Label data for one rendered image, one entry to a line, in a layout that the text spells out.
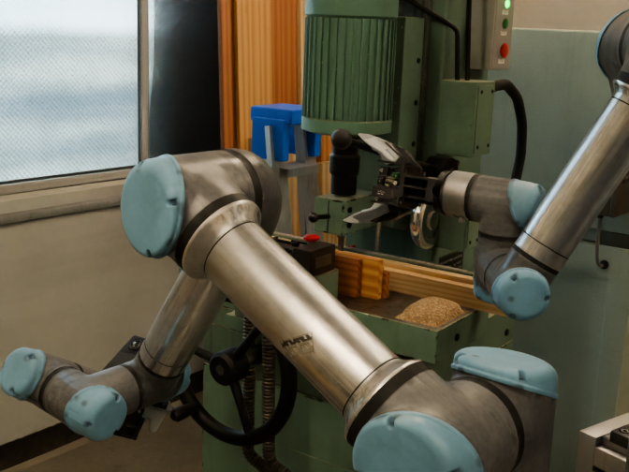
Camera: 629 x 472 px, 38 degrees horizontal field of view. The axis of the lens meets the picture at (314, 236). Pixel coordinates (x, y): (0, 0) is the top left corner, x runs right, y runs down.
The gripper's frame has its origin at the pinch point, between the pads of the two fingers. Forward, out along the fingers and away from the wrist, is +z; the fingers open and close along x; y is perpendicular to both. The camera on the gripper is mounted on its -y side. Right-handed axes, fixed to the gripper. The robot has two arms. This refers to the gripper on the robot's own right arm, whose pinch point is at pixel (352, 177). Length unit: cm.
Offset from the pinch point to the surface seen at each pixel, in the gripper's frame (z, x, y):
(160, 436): 119, 98, -97
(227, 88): 122, -24, -106
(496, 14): -4, -38, -37
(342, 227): 8.9, 9.7, -13.6
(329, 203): 11.9, 5.6, -12.7
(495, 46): -5, -32, -39
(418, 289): -6.8, 18.8, -19.5
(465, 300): -16.6, 18.7, -19.5
